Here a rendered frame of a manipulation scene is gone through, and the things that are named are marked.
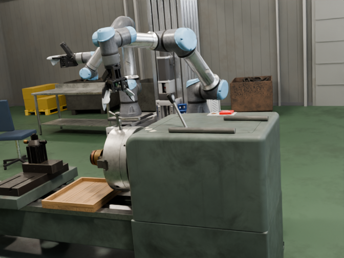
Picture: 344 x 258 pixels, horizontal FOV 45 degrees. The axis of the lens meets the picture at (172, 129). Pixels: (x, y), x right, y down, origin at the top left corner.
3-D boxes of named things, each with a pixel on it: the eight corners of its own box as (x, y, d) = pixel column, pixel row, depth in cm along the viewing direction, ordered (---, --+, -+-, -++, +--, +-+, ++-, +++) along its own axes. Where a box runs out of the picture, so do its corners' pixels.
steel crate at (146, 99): (179, 107, 1018) (177, 77, 1002) (158, 116, 924) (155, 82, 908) (148, 107, 1059) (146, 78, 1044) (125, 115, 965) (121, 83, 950)
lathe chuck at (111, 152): (152, 171, 220) (142, 116, 209) (127, 204, 193) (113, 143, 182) (137, 171, 224) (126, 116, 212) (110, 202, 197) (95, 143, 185)
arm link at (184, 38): (212, 87, 253) (167, 24, 216) (233, 88, 243) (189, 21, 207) (205, 103, 248) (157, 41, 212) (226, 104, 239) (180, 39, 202)
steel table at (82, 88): (112, 138, 739) (106, 86, 720) (37, 135, 823) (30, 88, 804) (132, 130, 799) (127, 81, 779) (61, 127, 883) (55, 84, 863)
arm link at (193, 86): (194, 98, 260) (193, 76, 257) (212, 99, 251) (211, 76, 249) (183, 101, 251) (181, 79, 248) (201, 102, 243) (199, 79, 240)
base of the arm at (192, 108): (192, 113, 264) (191, 98, 262) (214, 113, 257) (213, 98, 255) (181, 117, 251) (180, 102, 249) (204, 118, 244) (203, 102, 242)
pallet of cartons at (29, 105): (77, 107, 1169) (73, 82, 1155) (46, 115, 1066) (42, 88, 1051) (54, 107, 1209) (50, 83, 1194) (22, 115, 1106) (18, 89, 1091)
